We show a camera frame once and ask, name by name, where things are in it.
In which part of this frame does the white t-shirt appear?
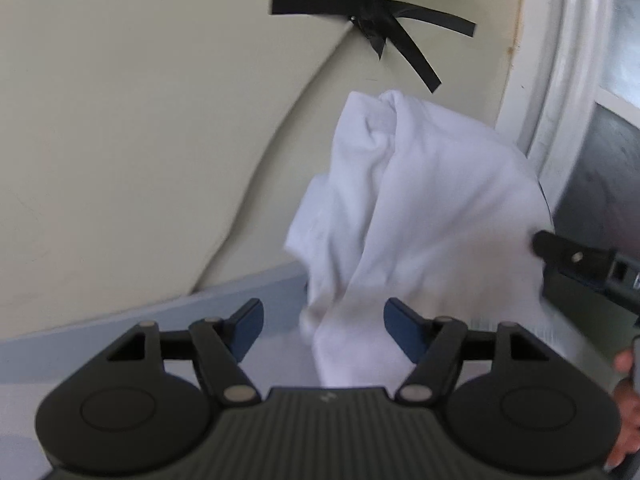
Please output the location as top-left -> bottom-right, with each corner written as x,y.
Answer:
285,91 -> 586,389

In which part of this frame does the person's right hand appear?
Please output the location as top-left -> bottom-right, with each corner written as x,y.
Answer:
606,349 -> 640,467

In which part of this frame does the black tape cross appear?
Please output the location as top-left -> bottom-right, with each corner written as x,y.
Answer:
270,0 -> 476,92

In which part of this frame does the white window frame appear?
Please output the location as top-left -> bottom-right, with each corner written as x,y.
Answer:
496,0 -> 639,208

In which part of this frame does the grey wall cable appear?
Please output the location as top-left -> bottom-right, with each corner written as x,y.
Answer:
186,24 -> 359,296

